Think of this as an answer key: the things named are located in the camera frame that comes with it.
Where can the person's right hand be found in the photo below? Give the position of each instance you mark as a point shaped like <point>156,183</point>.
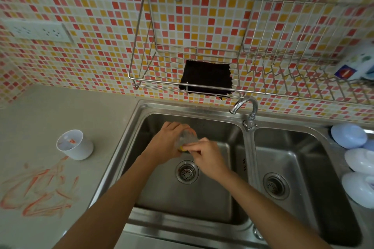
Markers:
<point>210,161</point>

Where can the person's left hand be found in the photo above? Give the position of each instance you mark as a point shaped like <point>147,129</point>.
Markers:
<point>162,143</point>

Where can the person's right fingers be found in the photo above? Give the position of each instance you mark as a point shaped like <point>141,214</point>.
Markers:
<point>198,145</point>

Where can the person's left fingers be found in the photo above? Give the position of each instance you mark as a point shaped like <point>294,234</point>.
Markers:
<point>175,125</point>

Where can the clear drinking glass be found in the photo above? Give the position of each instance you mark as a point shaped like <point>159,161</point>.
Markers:
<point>187,138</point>

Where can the person's right forearm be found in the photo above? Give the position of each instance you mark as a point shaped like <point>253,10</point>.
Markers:
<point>263,213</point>

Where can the person's left forearm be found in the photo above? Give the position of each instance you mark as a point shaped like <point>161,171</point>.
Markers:
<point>117,199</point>

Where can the round sink drain strainer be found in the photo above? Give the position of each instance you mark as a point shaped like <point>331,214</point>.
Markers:
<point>187,172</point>
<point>275,186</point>

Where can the stainless steel double sink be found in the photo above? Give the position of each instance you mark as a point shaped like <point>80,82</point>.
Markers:
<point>204,199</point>

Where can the black cloth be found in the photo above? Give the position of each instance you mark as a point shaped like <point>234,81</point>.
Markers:
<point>207,78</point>

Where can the chrome sink faucet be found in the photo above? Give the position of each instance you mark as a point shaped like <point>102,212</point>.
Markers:
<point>252,111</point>

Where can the white plastic cup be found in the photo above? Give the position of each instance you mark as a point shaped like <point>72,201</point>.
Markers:
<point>77,148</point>

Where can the pale blue plastic bowl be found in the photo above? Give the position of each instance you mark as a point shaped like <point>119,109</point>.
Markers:
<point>349,136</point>

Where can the white plastic bowl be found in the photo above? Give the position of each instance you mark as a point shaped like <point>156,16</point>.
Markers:
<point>361,161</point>
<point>359,189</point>

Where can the white dish soap bottle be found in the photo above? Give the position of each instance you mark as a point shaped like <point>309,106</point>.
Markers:
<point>356,62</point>

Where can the white wall socket panel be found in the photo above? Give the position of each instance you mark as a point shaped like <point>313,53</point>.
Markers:
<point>38,30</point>

